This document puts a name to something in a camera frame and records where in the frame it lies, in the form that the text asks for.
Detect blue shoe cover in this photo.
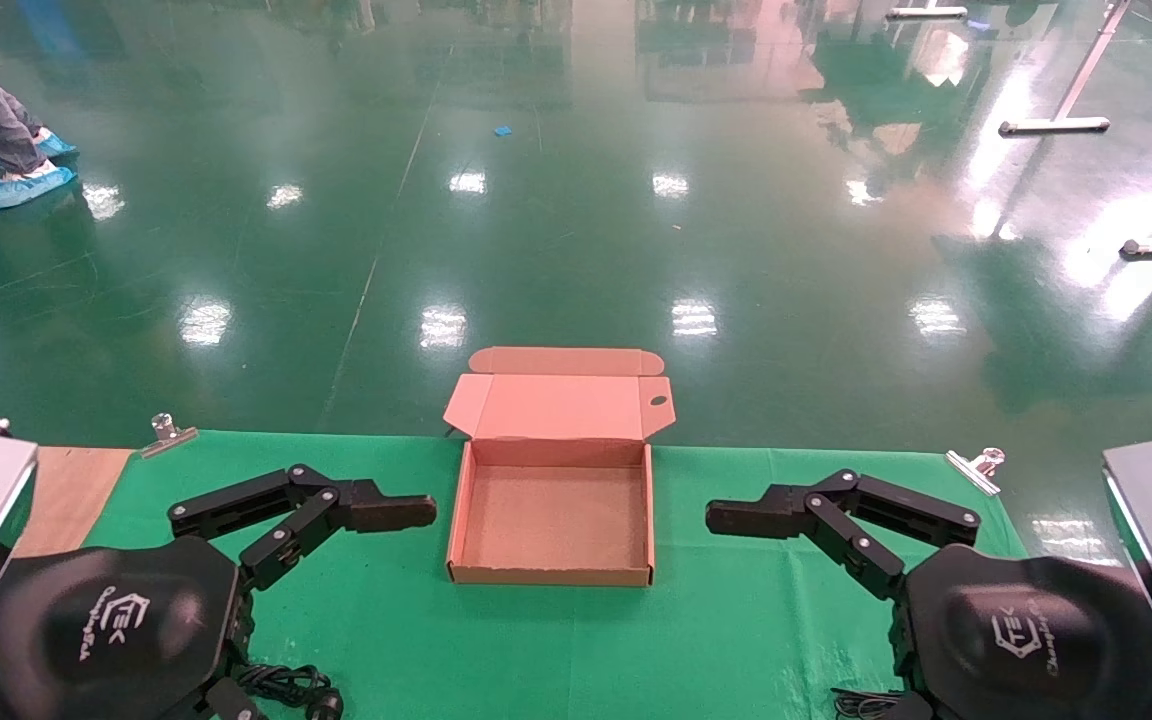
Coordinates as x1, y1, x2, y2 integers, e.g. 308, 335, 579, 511
0, 128, 80, 171
0, 162, 76, 214

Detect green table cloth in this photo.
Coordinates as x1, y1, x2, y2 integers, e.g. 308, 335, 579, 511
86, 430, 1030, 720

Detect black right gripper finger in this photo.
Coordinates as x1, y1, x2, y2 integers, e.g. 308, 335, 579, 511
705, 469, 983, 601

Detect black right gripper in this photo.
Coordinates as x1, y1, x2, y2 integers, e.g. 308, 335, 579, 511
884, 543, 1152, 720

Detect open brown cardboard box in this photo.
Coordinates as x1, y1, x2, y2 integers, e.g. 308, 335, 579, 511
443, 346, 677, 588

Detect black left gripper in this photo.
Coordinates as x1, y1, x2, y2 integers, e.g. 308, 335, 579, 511
0, 535, 269, 720

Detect silver binder clip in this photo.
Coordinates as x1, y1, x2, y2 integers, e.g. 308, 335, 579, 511
944, 447, 1007, 497
139, 412, 200, 460

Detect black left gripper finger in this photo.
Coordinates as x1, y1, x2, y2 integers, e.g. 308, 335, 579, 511
168, 464, 438, 592

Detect black power cable with plug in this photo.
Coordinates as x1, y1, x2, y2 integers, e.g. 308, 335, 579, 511
236, 663, 344, 720

